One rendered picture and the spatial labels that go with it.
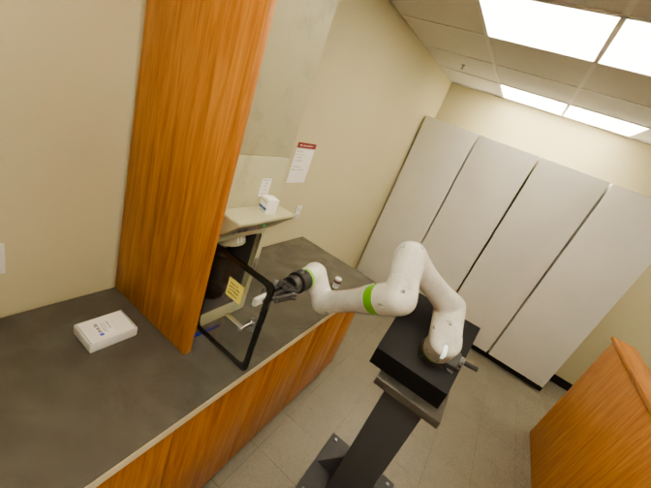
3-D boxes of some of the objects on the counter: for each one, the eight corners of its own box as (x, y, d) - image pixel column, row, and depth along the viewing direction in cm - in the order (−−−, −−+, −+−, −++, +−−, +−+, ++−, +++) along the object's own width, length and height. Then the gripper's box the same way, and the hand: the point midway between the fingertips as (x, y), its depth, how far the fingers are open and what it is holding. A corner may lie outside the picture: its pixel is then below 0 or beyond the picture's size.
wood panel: (114, 287, 143) (160, -127, 88) (121, 285, 145) (170, -118, 91) (183, 355, 124) (295, -115, 70) (190, 351, 126) (303, -106, 72)
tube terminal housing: (151, 299, 143) (180, 126, 114) (210, 280, 171) (247, 136, 141) (187, 333, 134) (229, 153, 104) (243, 306, 161) (290, 158, 131)
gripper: (286, 267, 133) (244, 283, 113) (310, 284, 128) (271, 304, 108) (281, 282, 136) (238, 300, 116) (304, 299, 131) (264, 321, 111)
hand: (261, 298), depth 115 cm, fingers closed
